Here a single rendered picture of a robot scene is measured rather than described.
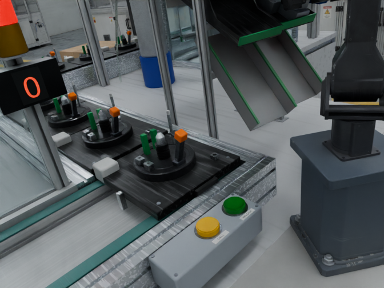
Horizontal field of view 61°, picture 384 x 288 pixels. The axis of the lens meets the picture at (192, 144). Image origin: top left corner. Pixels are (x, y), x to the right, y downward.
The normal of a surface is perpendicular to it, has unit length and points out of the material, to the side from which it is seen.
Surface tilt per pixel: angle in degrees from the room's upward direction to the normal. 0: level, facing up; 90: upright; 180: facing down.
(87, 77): 90
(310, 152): 0
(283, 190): 0
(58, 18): 90
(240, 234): 90
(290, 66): 45
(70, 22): 90
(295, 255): 0
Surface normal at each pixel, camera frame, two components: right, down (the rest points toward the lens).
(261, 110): 0.29, -0.39
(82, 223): -0.14, -0.87
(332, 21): -0.59, 0.44
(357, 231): 0.14, 0.45
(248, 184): 0.69, 0.26
